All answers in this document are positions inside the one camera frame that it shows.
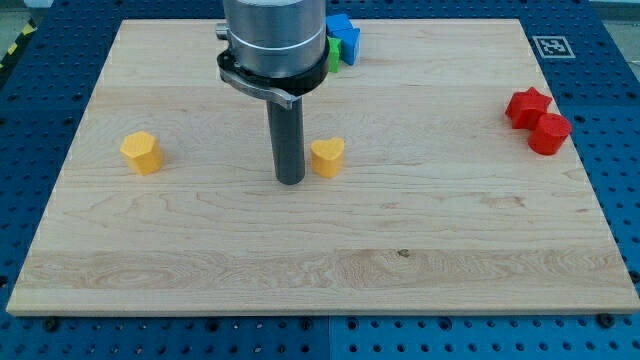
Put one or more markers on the black clamp ring with lever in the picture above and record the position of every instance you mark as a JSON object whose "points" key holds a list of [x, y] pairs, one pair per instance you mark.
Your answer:
{"points": [[281, 91]]}

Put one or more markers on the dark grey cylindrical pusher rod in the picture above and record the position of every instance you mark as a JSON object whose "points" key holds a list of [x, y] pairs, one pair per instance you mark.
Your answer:
{"points": [[287, 139]]}

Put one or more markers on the yellow heart block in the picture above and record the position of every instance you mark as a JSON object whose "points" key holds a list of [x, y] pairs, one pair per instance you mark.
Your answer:
{"points": [[327, 156]]}

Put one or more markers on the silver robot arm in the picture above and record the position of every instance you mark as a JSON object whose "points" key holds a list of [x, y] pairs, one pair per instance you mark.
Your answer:
{"points": [[278, 51]]}

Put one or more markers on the red star block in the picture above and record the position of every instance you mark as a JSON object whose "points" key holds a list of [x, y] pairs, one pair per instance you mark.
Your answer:
{"points": [[526, 107]]}

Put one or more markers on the green block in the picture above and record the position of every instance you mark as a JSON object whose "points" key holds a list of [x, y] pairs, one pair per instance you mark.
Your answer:
{"points": [[335, 47]]}

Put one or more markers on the blue pentagon block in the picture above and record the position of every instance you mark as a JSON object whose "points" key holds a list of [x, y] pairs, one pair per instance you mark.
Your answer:
{"points": [[350, 44]]}

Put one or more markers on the blue cube block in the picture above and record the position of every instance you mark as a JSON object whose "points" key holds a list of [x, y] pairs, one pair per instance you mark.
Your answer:
{"points": [[337, 22]]}

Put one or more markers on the yellow hexagon block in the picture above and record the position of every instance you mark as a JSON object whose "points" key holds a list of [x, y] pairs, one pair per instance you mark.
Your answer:
{"points": [[142, 153]]}

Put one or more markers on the wooden board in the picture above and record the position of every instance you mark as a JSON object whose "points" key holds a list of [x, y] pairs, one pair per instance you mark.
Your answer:
{"points": [[441, 207]]}

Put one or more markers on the red cylinder block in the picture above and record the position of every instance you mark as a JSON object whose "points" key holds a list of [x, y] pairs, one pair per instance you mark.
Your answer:
{"points": [[549, 134]]}

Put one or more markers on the white fiducial marker tag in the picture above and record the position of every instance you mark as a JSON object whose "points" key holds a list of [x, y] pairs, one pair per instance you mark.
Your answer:
{"points": [[553, 47]]}

